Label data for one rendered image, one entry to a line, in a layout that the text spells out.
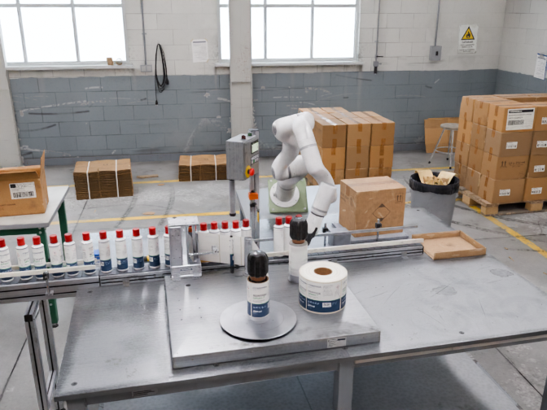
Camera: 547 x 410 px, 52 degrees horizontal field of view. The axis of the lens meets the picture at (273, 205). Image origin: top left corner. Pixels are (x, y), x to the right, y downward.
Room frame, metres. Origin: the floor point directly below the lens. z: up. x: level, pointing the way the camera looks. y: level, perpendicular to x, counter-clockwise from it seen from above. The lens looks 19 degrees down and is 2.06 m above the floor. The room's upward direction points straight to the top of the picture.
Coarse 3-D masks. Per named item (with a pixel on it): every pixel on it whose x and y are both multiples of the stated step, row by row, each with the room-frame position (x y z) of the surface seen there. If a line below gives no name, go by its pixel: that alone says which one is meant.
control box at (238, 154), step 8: (240, 136) 2.70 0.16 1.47; (256, 136) 2.71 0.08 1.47; (232, 144) 2.59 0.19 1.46; (240, 144) 2.57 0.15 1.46; (248, 144) 2.61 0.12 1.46; (232, 152) 2.59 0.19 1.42; (240, 152) 2.57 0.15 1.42; (248, 152) 2.61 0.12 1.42; (256, 152) 2.69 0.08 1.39; (232, 160) 2.59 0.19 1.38; (240, 160) 2.57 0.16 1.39; (248, 160) 2.60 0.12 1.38; (232, 168) 2.59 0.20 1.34; (240, 168) 2.57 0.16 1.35; (248, 168) 2.60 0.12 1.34; (256, 168) 2.69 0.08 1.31; (232, 176) 2.59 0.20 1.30; (240, 176) 2.57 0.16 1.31; (248, 176) 2.60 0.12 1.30
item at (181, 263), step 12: (168, 228) 2.35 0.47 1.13; (180, 228) 2.36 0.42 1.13; (192, 228) 2.39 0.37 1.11; (168, 240) 2.43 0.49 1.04; (180, 240) 2.36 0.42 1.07; (192, 240) 2.40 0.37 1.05; (180, 252) 2.35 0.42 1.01; (180, 264) 2.35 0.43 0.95; (192, 264) 2.37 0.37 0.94; (180, 276) 2.35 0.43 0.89; (192, 276) 2.36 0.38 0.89
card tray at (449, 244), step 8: (440, 232) 2.95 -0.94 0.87; (448, 232) 2.96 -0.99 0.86; (456, 232) 2.97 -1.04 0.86; (424, 240) 2.92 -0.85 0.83; (432, 240) 2.92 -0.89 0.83; (440, 240) 2.92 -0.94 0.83; (448, 240) 2.92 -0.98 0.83; (456, 240) 2.92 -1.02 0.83; (464, 240) 2.92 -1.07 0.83; (472, 240) 2.85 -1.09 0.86; (424, 248) 2.80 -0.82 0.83; (432, 248) 2.80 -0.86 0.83; (440, 248) 2.80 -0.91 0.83; (448, 248) 2.80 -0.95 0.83; (456, 248) 2.80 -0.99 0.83; (464, 248) 2.80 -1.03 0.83; (472, 248) 2.80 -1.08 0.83; (480, 248) 2.72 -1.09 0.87; (432, 256) 2.70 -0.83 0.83; (440, 256) 2.67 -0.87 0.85; (448, 256) 2.68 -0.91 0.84; (456, 256) 2.69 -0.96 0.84; (464, 256) 2.70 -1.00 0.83
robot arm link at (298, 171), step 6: (300, 156) 3.20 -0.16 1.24; (294, 162) 3.17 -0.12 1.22; (300, 162) 3.17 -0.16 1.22; (294, 168) 3.15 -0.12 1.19; (300, 168) 3.16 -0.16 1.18; (294, 174) 3.16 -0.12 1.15; (300, 174) 3.18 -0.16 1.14; (306, 174) 3.21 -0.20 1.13; (288, 180) 3.26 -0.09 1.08; (294, 180) 3.25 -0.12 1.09; (282, 186) 3.27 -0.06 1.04; (288, 186) 3.26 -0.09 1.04; (294, 186) 3.29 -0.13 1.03
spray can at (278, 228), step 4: (276, 220) 2.60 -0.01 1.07; (280, 220) 2.60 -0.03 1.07; (276, 224) 2.60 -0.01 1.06; (280, 224) 2.60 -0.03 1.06; (276, 228) 2.59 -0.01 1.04; (280, 228) 2.59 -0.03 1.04; (276, 232) 2.59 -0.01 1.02; (280, 232) 2.59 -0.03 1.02; (276, 236) 2.59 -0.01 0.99; (280, 236) 2.59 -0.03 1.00; (276, 240) 2.59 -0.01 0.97; (280, 240) 2.59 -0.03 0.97; (276, 244) 2.59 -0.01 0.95; (280, 244) 2.59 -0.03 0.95; (276, 248) 2.59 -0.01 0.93; (280, 248) 2.59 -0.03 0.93; (276, 256) 2.59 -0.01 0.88; (280, 256) 2.59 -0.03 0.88
